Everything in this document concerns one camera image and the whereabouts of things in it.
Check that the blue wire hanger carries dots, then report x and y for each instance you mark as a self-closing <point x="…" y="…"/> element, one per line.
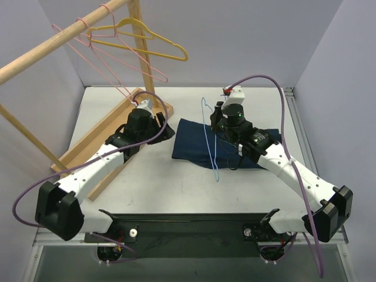
<point x="212" y="156"/>

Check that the yellow plastic hanger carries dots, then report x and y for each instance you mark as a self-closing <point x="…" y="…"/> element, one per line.
<point x="143" y="32"/>

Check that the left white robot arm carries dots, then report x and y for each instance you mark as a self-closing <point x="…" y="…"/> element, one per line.
<point x="58" y="206"/>

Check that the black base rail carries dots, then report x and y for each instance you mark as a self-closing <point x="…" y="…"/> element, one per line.
<point x="207" y="235"/>

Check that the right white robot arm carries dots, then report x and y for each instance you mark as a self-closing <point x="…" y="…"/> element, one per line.
<point x="327" y="207"/>

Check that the dark blue denim trousers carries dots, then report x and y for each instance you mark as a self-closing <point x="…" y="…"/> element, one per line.
<point x="190" y="145"/>

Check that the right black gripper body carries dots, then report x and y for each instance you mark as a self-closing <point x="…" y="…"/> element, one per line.
<point x="216" y="118"/>

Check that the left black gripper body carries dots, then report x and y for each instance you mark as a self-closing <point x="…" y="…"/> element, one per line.
<point x="160" y="126"/>

